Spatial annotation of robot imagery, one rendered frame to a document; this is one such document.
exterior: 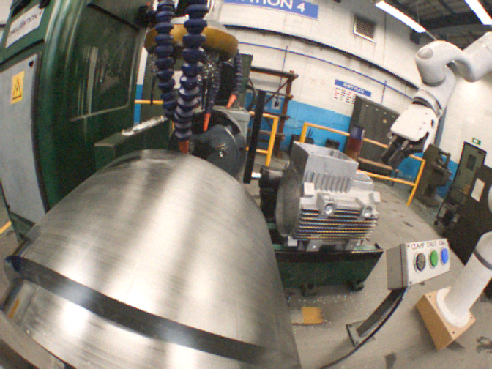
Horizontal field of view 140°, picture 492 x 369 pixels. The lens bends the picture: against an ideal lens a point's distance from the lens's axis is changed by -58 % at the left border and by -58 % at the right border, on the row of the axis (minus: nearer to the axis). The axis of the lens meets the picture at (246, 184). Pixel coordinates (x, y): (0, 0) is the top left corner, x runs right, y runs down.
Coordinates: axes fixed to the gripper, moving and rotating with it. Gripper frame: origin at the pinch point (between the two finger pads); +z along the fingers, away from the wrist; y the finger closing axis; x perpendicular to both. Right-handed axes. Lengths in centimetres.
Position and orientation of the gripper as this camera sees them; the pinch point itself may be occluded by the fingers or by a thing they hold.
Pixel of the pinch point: (392, 157)
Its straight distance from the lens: 49.9
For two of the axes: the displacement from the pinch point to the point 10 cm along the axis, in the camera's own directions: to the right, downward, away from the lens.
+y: -0.6, -4.1, 9.1
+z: -6.3, 7.2, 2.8
